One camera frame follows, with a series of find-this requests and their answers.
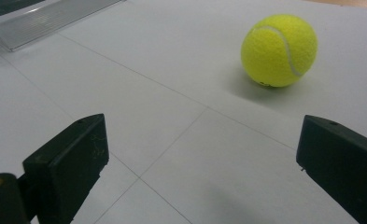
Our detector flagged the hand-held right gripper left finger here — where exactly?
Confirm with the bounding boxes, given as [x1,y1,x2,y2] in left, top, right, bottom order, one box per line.
[21,113,110,224]

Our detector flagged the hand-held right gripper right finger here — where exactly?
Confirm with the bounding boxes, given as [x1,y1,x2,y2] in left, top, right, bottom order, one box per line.
[296,115,367,224]

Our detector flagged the yellow tennis ball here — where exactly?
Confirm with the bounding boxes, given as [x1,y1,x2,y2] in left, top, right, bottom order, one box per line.
[240,13,318,88]

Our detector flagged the clear plastic tray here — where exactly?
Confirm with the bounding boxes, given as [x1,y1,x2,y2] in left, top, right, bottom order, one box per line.
[0,0,124,52]

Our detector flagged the wooden table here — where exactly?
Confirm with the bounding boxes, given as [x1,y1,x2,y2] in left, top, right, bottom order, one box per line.
[302,0,367,9]

